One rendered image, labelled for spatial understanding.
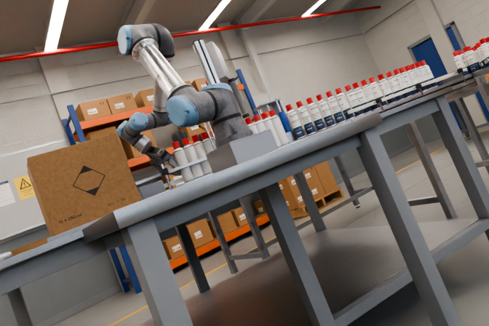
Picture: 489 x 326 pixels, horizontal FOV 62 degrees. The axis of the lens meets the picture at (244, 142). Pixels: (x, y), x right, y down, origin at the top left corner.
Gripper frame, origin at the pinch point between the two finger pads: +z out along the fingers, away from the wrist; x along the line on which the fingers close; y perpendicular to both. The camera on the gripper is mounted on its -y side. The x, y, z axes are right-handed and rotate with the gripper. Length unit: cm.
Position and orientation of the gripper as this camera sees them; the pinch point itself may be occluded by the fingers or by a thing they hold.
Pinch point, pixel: (179, 173)
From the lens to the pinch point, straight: 199.5
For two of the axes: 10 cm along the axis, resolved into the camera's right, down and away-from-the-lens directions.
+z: 7.4, 6.5, 1.5
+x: -5.5, 7.2, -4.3
